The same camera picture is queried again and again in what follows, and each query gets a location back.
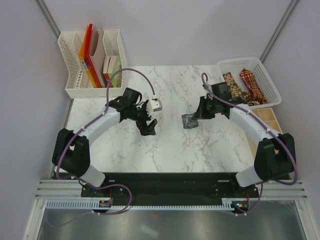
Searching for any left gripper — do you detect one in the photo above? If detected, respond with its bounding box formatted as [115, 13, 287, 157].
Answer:
[129, 100, 157, 136]

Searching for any blue grey floral tie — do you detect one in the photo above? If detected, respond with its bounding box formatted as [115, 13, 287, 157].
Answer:
[181, 113, 199, 130]

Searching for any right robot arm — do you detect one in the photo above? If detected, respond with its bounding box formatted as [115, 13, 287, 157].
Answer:
[193, 82, 298, 197]

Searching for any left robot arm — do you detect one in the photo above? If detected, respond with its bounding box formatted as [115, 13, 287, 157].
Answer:
[52, 87, 163, 197]

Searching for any gold patterned tie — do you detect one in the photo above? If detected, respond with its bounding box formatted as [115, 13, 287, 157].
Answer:
[222, 72, 260, 106]

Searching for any red patterned tie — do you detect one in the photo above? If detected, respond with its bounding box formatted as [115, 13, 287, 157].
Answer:
[239, 68, 269, 105]

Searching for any green book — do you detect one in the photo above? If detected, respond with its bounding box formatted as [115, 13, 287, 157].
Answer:
[110, 56, 122, 88]

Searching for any red book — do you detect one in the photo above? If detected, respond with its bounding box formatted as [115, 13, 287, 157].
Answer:
[102, 55, 114, 88]

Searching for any wooden compartment box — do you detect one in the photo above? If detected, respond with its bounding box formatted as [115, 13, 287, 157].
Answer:
[245, 107, 283, 168]

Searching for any white plastic basket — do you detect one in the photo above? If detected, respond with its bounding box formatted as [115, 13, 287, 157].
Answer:
[216, 57, 282, 110]

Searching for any white file organizer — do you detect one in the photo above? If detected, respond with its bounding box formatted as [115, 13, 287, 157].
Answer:
[58, 29, 128, 99]

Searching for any beige cardboard folder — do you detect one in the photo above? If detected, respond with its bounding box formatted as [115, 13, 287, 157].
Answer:
[89, 27, 107, 88]

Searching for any orange red folder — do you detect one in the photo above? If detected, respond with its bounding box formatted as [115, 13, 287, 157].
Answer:
[78, 23, 102, 88]

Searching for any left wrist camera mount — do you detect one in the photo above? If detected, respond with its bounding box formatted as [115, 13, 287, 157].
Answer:
[146, 99, 163, 114]

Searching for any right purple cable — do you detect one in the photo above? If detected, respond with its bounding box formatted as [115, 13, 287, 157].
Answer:
[201, 72, 299, 187]

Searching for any purple cable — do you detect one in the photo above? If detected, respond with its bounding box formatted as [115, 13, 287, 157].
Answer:
[201, 72, 299, 187]
[55, 67, 157, 187]

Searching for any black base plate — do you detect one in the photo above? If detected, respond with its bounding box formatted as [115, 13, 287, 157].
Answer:
[81, 172, 259, 207]

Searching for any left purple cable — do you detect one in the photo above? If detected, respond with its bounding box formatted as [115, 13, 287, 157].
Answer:
[55, 67, 157, 187]

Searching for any white cable duct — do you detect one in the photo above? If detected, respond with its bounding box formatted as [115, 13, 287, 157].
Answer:
[46, 199, 236, 211]

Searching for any aluminium rail frame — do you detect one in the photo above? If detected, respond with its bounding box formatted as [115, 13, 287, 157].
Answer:
[23, 178, 316, 240]

